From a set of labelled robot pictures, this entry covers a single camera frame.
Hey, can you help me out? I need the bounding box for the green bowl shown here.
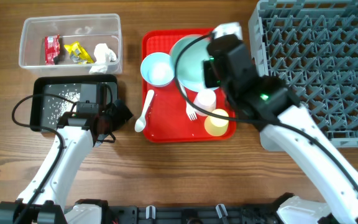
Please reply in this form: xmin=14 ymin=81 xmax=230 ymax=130
xmin=170 ymin=34 xmax=209 ymax=92

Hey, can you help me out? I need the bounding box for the white tissue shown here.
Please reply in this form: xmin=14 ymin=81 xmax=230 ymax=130
xmin=89 ymin=43 xmax=117 ymax=75

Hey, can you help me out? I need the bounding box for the yellow snack wrapper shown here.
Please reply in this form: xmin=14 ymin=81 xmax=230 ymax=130
xmin=64 ymin=41 xmax=94 ymax=64

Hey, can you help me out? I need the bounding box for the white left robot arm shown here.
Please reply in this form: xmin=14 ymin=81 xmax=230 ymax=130
xmin=0 ymin=100 xmax=133 ymax=223

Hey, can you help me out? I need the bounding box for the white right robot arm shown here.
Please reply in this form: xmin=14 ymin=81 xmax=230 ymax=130
xmin=203 ymin=58 xmax=358 ymax=223

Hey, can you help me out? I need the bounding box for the clear plastic waste bin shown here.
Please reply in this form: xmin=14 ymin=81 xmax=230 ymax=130
xmin=18 ymin=14 xmax=124 ymax=77

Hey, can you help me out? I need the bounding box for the grey dishwasher rack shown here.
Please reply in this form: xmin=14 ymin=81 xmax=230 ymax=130
xmin=248 ymin=1 xmax=358 ymax=147

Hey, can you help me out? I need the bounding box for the white plastic cup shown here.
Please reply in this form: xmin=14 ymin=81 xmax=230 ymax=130
xmin=193 ymin=89 xmax=216 ymax=112

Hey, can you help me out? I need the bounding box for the white plastic spoon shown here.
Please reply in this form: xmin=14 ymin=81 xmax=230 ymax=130
xmin=134 ymin=90 xmax=155 ymax=133

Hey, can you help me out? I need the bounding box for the white plastic fork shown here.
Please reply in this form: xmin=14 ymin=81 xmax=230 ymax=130
xmin=180 ymin=84 xmax=198 ymax=121

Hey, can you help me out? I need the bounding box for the red serving tray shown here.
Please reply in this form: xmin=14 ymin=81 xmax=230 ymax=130
xmin=142 ymin=28 xmax=236 ymax=143

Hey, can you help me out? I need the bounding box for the yellow plastic cup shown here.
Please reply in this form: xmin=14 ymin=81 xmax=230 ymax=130
xmin=204 ymin=115 xmax=229 ymax=136

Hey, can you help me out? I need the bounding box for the light blue bowl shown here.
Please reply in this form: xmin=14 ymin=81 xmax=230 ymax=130
xmin=140 ymin=52 xmax=174 ymax=87

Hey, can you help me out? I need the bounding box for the black rectangular tray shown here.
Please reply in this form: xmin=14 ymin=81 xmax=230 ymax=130
xmin=30 ymin=75 xmax=117 ymax=129

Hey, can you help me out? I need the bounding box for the red snack wrapper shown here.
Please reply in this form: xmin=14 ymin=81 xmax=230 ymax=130
xmin=44 ymin=35 xmax=60 ymax=65

